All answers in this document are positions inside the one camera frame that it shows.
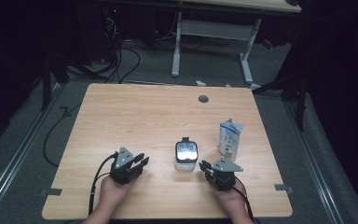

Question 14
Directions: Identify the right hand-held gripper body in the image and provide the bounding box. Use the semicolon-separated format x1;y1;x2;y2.
206;156;244;192

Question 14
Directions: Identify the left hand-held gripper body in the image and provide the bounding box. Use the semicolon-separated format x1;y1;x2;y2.
109;146;145;186

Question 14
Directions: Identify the glass jar with black lid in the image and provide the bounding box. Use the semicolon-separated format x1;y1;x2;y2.
173;136;200;172

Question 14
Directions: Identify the white and blue milk pouch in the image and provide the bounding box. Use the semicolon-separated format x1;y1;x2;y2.
217;118;245;162

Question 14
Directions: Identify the person's left hand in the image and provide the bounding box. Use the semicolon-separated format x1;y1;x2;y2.
99;175;138;217

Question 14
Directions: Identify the person's right hand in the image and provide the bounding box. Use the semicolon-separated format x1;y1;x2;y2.
213;183;250;219

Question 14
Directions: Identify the grey tape strip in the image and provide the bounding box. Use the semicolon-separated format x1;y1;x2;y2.
274;183;295;194
39;188;63;198

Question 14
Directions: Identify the black metal stand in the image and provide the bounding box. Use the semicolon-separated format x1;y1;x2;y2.
39;50;71;113
251;70;310;132

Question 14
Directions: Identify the white-framed desk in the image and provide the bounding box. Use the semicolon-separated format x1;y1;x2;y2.
105;0;303;91

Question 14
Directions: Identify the right hand-held gripper black cable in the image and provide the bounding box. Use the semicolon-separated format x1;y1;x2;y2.
232;175;256;224

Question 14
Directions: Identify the hand-held gripper black cable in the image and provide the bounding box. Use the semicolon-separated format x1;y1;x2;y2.
232;175;256;224
88;151;119;217

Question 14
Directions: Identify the left hand-held gripper black cable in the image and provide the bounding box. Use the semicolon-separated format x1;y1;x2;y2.
88;151;119;217

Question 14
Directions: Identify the long black floor cable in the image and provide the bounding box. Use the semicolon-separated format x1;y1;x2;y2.
42;102;84;168

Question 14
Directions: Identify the metal floor rail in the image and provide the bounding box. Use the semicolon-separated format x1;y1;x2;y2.
283;99;345;224
0;83;67;217

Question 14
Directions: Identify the tangle of black cables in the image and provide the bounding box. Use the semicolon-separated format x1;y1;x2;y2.
64;8;142;85

